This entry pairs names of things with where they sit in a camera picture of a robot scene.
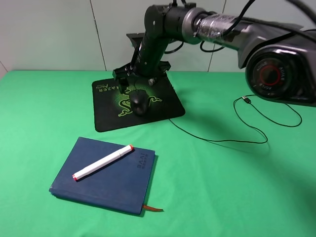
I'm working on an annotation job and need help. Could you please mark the white marker pen red caps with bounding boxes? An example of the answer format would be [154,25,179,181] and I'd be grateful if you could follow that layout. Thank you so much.
[72,145,134,181]

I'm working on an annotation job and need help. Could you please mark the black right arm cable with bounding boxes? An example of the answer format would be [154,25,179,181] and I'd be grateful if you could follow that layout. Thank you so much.
[164,0,316,54]

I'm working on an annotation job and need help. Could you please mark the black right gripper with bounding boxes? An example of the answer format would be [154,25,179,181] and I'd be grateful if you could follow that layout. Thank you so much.
[112,3,196,94]

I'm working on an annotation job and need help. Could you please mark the green tablecloth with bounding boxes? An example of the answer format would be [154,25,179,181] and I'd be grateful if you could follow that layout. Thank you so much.
[0,71,316,237]

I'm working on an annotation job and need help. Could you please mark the black green mouse pad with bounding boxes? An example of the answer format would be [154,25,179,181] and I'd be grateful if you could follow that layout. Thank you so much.
[92,76,185,132]

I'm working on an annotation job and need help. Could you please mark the black wired computer mouse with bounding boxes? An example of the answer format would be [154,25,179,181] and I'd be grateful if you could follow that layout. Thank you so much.
[130,79,303,145]

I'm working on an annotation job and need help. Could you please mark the blue hardcover notebook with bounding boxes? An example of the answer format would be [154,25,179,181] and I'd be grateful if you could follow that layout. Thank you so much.
[49,137,161,215]

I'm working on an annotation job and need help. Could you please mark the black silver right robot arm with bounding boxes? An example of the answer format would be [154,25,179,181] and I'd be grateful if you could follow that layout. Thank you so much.
[113,1,316,107]

